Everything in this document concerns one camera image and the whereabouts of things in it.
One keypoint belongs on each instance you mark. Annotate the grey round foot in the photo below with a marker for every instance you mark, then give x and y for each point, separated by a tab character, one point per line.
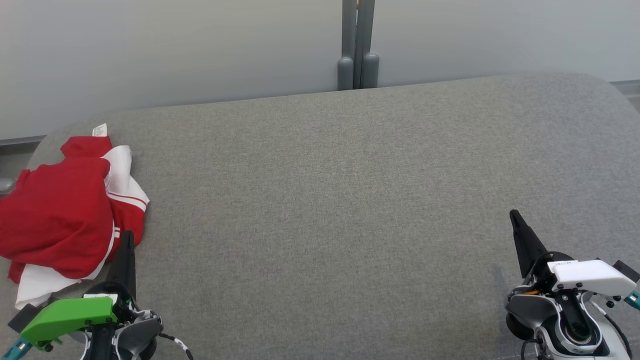
6	186

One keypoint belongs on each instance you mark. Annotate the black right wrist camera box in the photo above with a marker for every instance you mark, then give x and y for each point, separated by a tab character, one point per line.
627	271

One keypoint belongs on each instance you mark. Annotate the red shorts white hem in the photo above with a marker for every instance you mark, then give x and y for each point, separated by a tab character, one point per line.
55	220

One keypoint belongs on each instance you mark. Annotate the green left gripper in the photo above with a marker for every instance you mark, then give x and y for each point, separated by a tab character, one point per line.
65	315

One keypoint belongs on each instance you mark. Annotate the grey fabric sofa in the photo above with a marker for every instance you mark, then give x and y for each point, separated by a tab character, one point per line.
320	200

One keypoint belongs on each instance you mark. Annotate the grey partition post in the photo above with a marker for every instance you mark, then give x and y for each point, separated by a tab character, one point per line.
347	45
367	45

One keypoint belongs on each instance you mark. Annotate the red white basketball jersey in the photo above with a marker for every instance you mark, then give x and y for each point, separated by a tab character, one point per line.
127	192

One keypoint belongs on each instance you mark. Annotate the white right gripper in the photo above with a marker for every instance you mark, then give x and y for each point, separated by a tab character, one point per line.
590	277

